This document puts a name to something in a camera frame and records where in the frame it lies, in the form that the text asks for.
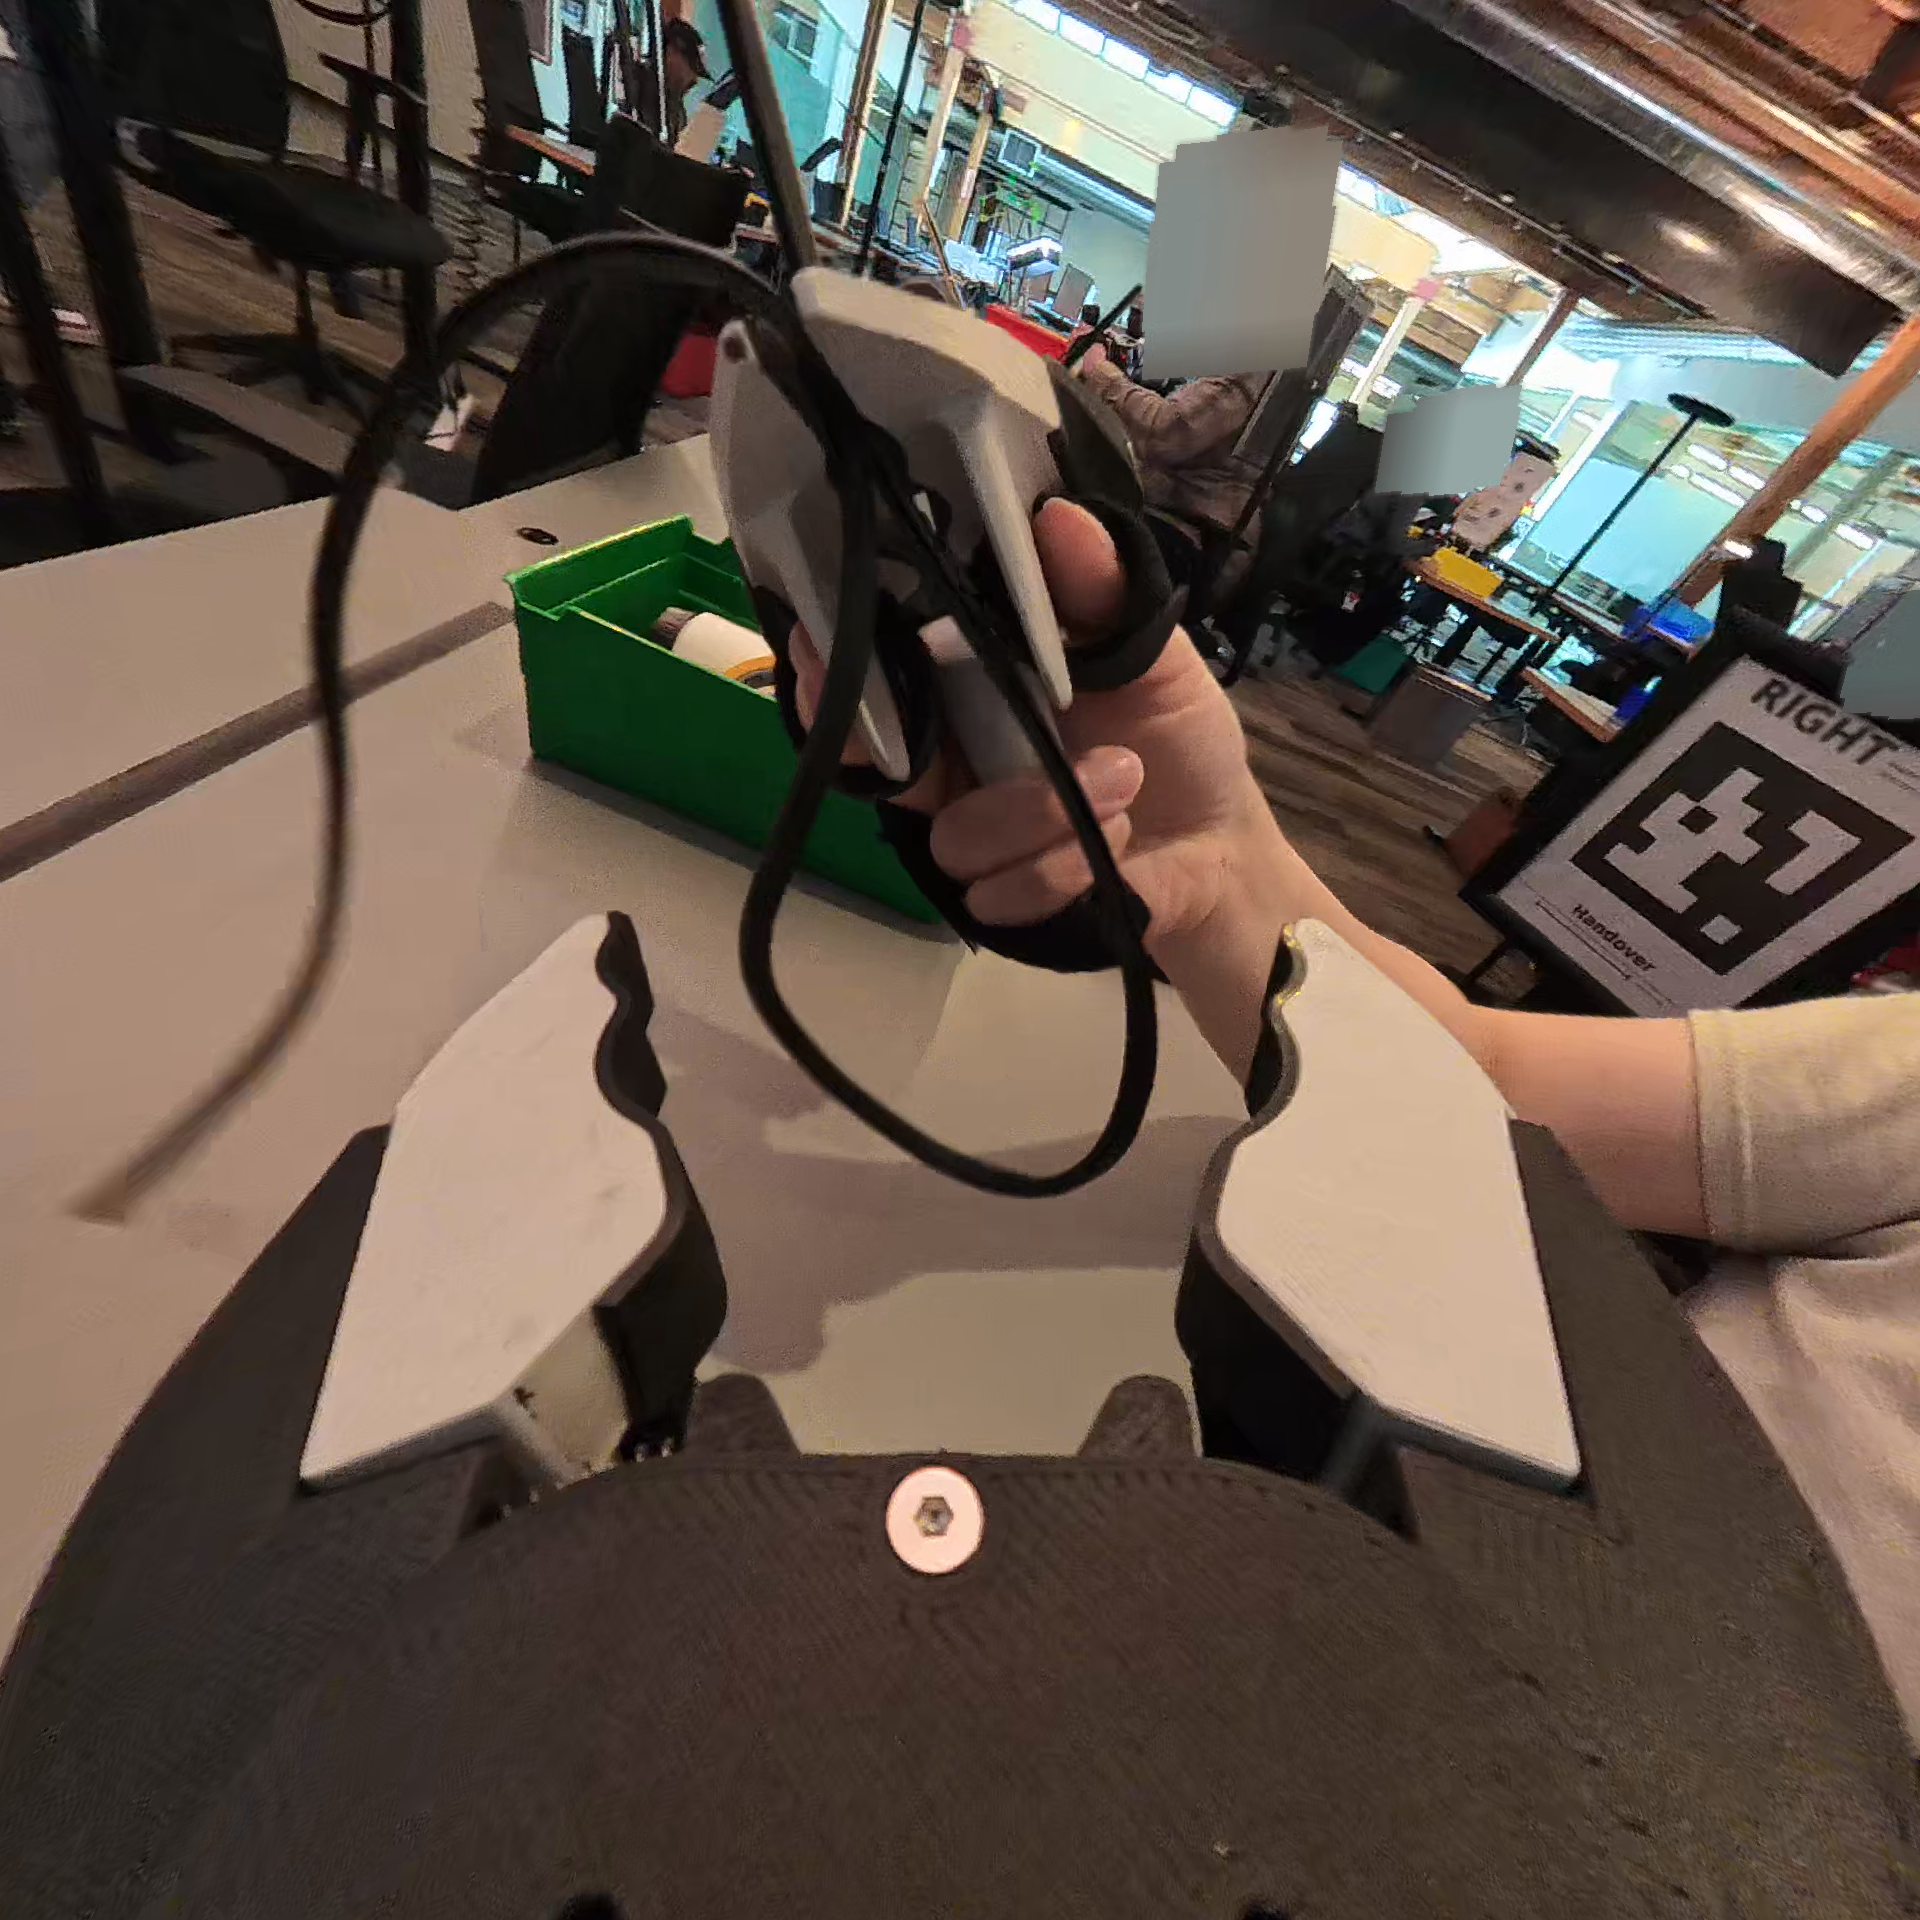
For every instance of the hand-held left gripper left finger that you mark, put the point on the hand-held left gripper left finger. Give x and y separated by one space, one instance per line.
495 1202

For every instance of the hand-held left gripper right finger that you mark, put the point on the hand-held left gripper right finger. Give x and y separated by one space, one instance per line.
1380 1230

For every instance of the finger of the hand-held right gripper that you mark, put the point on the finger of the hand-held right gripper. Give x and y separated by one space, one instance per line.
945 361
779 510

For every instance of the green plastic bin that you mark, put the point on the green plastic bin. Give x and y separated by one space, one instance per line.
629 706

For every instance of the person's right forearm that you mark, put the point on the person's right forearm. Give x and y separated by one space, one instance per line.
1588 1109

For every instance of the grey desk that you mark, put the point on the grey desk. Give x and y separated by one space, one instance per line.
224 901

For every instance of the person's right hand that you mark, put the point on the person's right hand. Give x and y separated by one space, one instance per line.
1184 810

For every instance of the red storage bin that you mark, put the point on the red storage bin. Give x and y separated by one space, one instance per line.
1026 331

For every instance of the white bottle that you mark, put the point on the white bottle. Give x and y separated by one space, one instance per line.
720 645

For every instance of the black office chair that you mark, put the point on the black office chair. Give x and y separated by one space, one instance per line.
300 211
599 361

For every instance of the yellow storage bin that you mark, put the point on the yellow storage bin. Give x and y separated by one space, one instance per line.
1464 571

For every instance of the grey waste bin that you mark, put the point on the grey waste bin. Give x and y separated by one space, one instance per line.
1425 717

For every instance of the person's beige shirt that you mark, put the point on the person's beige shirt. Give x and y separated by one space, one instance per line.
1829 1426

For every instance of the black framed marker sign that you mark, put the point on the black framed marker sign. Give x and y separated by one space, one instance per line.
1724 857

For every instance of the black floor lamp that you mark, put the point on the black floor lamp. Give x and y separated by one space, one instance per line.
1651 495

